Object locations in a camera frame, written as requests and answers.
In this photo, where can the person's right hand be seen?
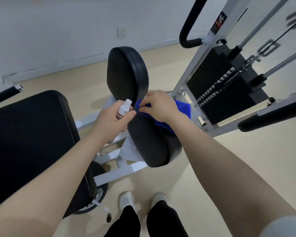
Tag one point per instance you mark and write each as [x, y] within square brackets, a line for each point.
[162, 106]

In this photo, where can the person's left hand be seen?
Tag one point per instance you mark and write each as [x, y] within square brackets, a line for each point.
[108, 123]

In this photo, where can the person's right thumb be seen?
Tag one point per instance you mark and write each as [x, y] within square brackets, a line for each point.
[145, 110]

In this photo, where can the person's left thumb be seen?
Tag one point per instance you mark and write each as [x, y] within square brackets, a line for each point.
[128, 117]

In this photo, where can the small white spray bottle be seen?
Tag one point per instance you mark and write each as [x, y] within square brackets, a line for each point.
[124, 107]

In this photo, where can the blue microfibre cloth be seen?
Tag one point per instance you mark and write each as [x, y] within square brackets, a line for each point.
[183, 109]

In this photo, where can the person's left forearm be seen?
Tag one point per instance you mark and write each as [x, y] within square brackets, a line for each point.
[51, 190]

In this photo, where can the person's right forearm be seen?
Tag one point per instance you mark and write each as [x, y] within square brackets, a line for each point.
[224, 170]

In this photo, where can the black oval leg pad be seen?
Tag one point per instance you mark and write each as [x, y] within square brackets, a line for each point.
[127, 71]
[150, 143]

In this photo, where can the black round pivot disc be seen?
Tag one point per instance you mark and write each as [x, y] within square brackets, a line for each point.
[99, 174]

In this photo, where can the black weight stack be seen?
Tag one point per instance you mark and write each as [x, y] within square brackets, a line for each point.
[224, 101]

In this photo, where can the person's left white shoe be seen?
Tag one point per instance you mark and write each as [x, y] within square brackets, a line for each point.
[126, 201]

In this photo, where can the person's white shoe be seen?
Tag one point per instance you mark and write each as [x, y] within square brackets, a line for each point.
[126, 201]
[159, 198]

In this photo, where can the person's right white shoe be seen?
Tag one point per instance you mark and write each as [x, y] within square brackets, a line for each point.
[159, 198]

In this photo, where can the black padded machine seat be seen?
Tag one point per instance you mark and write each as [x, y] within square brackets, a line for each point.
[29, 138]

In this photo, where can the black selector pin knob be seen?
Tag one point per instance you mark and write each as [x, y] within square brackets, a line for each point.
[109, 217]

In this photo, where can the person's left black trouser leg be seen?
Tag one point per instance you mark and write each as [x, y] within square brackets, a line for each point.
[124, 223]

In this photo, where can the person's black trouser leg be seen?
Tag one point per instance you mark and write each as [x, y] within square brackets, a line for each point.
[166, 220]
[124, 223]

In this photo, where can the person's right black trouser leg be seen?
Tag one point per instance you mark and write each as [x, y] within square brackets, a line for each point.
[166, 220]

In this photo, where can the red and black sticker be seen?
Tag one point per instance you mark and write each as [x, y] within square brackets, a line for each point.
[218, 22]

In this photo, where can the black bar with silver cap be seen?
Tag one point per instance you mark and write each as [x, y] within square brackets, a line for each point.
[5, 95]

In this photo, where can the grey steel guide rod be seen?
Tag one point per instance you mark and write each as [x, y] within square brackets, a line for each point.
[283, 62]
[261, 24]

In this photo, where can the person's white right sleeve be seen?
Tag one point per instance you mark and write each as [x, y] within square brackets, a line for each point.
[286, 228]

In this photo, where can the white gym machine frame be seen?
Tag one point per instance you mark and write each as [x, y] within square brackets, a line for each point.
[202, 59]

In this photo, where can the white wall socket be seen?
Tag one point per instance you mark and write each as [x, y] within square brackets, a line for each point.
[121, 32]

